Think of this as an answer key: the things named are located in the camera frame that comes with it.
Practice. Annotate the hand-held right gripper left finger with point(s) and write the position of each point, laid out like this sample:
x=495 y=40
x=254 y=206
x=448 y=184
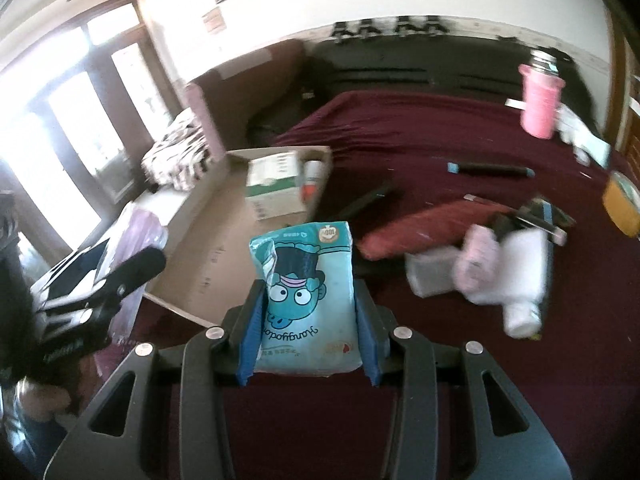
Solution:
x=248 y=332

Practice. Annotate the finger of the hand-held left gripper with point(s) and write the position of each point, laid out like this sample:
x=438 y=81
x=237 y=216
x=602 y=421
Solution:
x=135 y=270
x=45 y=287

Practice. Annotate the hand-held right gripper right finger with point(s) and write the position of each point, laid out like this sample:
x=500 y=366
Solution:
x=371 y=342

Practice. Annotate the blue cartoon tissue packet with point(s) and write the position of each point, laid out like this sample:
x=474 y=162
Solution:
x=310 y=310

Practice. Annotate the cardboard box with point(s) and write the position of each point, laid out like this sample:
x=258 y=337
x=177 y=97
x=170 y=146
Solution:
x=220 y=240

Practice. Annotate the white foam block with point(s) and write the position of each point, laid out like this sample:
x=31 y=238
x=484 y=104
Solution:
x=430 y=272

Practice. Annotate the red packet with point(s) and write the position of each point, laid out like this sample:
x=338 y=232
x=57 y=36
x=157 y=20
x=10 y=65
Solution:
x=425 y=230

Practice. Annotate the pink printed packet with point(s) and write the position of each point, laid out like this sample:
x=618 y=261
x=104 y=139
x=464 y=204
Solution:
x=477 y=260

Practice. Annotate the black marker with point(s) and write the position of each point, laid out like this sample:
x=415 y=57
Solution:
x=490 y=169

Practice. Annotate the person's left hand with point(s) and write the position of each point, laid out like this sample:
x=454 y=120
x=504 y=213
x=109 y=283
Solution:
x=45 y=399

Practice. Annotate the patterned blanket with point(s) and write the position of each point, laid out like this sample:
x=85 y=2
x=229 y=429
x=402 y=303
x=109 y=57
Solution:
x=175 y=150

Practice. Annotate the maroon tablecloth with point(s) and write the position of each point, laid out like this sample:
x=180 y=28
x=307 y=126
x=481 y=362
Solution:
x=500 y=360

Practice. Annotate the black slim bar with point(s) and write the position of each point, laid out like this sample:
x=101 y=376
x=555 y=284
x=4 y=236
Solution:
x=367 y=200

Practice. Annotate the white and green carton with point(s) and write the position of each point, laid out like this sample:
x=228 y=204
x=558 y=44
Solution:
x=272 y=185

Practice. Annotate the white and red bottle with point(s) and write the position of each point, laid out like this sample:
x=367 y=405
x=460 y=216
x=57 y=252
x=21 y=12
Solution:
x=312 y=180

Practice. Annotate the glass balcony door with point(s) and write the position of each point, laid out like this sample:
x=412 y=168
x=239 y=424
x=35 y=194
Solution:
x=65 y=110

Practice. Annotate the brown sofa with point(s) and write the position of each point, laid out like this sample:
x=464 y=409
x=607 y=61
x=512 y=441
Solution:
x=240 y=95

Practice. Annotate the black metal tool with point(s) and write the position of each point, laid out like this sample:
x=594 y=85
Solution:
x=540 y=215

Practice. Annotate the black sofa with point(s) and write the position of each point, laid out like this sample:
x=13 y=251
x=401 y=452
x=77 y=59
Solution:
x=400 y=75

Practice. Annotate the yellow tape roll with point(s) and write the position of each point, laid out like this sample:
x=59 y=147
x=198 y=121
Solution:
x=622 y=205

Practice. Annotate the pink water bottle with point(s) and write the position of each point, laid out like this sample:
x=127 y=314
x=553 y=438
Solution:
x=540 y=100

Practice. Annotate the crumpled white tissue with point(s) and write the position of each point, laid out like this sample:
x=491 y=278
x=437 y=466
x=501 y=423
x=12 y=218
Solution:
x=585 y=135

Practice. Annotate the black clamp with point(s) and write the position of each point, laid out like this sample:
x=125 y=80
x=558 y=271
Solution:
x=371 y=26
x=409 y=24
x=435 y=24
x=345 y=31

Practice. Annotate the small wall plaque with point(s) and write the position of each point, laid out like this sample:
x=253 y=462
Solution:
x=212 y=21

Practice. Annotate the wooden door frame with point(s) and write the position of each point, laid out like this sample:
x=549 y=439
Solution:
x=622 y=85

